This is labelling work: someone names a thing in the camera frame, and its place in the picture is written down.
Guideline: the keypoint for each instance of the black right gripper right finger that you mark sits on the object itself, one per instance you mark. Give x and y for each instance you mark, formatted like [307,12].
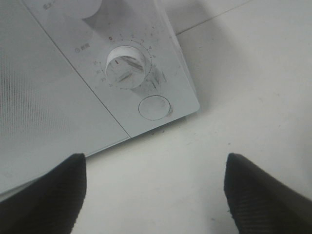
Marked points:
[260,204]

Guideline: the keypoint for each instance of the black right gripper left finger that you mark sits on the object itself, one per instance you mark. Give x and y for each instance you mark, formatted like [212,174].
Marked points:
[50,205]

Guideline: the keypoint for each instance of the white microwave door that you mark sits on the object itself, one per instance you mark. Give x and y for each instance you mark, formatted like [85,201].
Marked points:
[47,112]

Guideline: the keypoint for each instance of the round door release button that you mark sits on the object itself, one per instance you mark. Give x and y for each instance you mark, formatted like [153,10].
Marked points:
[154,107]

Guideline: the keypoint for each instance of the white microwave oven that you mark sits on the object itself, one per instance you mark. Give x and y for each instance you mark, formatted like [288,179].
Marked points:
[143,24]

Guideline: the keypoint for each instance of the white lower timer knob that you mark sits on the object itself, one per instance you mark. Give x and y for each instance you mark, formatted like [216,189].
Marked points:
[126,67]

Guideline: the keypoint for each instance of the white upper microwave knob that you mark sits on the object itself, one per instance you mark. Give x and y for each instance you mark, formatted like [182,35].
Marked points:
[79,9]

